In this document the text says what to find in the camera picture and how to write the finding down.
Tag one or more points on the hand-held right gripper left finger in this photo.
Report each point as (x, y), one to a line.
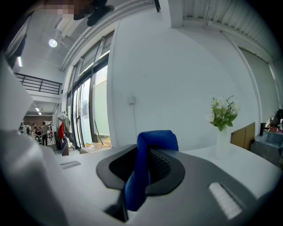
(88, 187)

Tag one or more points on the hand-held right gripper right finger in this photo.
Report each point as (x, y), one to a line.
(190, 198)

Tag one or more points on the blue cloth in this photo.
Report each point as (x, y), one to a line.
(141, 176)

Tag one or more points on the grey square cup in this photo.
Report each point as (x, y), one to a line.
(13, 103)

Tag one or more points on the plain brown cardboard box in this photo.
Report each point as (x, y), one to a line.
(95, 148)

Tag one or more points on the dark blue chair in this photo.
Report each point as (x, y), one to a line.
(64, 146)

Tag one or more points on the coat rack with red garment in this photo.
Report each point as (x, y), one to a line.
(62, 130)

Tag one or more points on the white flowers in white vase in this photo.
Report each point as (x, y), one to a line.
(222, 119)

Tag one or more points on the black-framed glass door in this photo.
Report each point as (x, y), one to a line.
(88, 99)

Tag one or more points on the grey plastic-wrapped crate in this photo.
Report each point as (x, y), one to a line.
(267, 145)

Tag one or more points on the black balcony railing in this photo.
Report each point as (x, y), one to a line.
(39, 85)

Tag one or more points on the round ceiling lamp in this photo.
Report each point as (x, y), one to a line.
(53, 43)

